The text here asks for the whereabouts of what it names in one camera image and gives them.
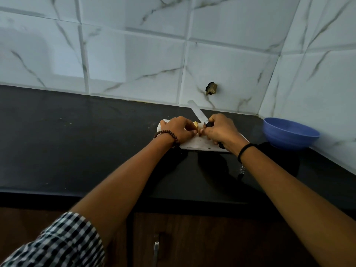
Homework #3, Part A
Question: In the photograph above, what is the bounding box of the black white checkered shirt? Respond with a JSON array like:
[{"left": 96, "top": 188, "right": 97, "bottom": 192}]
[{"left": 1, "top": 212, "right": 106, "bottom": 267}]

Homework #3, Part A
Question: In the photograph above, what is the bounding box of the black wristband with charm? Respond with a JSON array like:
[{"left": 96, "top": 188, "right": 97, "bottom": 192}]
[{"left": 237, "top": 143, "right": 258, "bottom": 175}]

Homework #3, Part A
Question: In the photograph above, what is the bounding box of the person's left forearm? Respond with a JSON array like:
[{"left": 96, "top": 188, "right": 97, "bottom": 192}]
[{"left": 69, "top": 135, "right": 176, "bottom": 248}]

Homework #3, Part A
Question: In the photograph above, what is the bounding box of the white cutting board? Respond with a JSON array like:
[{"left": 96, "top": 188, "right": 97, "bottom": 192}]
[{"left": 157, "top": 119, "right": 250, "bottom": 153}]

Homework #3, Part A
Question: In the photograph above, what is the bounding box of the person's right hand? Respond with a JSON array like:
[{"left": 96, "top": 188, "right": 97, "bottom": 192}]
[{"left": 200, "top": 113, "right": 250, "bottom": 156}]

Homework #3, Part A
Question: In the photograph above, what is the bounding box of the blue plastic bowl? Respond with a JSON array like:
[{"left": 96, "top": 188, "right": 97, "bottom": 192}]
[{"left": 263, "top": 117, "right": 321, "bottom": 151}]

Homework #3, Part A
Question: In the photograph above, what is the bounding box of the person's left hand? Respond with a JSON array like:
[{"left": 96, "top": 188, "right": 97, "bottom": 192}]
[{"left": 160, "top": 116, "right": 198, "bottom": 145}]

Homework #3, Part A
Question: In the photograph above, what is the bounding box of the person's right forearm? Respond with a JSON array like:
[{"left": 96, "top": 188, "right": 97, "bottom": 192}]
[{"left": 240, "top": 146, "right": 356, "bottom": 267}]

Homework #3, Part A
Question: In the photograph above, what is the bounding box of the metal cabinet handle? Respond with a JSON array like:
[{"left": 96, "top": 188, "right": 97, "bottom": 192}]
[{"left": 152, "top": 241, "right": 160, "bottom": 267}]

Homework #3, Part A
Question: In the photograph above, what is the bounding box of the steel kitchen knife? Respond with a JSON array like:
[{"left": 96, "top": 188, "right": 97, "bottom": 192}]
[{"left": 187, "top": 100, "right": 226, "bottom": 149}]

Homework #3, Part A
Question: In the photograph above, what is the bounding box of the brown bead bracelet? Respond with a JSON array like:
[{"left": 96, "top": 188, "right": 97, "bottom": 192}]
[{"left": 153, "top": 130, "right": 180, "bottom": 146}]

